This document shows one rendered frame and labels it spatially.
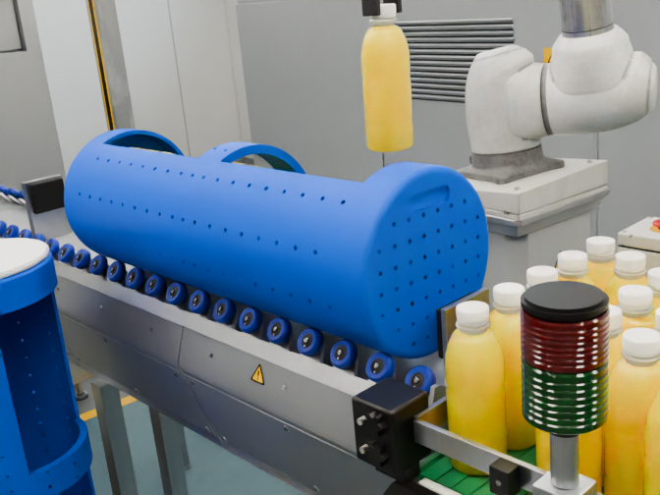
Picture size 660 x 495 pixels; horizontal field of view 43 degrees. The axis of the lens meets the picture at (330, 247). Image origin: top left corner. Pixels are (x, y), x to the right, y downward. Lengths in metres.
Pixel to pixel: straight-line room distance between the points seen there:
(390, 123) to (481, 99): 0.60
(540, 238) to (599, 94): 0.32
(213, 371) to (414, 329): 0.44
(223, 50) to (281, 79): 2.85
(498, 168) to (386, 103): 0.65
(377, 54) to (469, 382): 0.50
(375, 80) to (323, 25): 2.58
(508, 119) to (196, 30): 5.20
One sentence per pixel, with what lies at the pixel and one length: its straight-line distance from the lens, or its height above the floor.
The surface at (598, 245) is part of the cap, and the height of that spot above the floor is 1.11.
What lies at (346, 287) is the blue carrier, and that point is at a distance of 1.13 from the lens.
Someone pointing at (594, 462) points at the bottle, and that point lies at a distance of 0.98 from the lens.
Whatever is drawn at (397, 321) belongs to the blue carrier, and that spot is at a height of 1.03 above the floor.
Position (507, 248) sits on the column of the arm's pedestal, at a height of 0.92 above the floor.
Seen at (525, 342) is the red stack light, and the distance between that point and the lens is 0.63.
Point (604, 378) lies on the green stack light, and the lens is 0.64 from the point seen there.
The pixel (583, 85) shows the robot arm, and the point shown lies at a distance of 1.77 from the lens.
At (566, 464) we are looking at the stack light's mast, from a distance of 0.68.
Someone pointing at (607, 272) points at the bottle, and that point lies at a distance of 1.22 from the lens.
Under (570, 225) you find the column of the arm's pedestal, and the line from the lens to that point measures 1.89.
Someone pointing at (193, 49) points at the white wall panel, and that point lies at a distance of 6.82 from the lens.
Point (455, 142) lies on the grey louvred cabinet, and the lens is 3.28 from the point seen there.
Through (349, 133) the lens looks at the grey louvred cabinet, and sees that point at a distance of 3.77.
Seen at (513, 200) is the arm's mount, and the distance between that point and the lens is 1.71.
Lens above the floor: 1.49
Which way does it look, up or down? 18 degrees down
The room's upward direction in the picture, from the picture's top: 5 degrees counter-clockwise
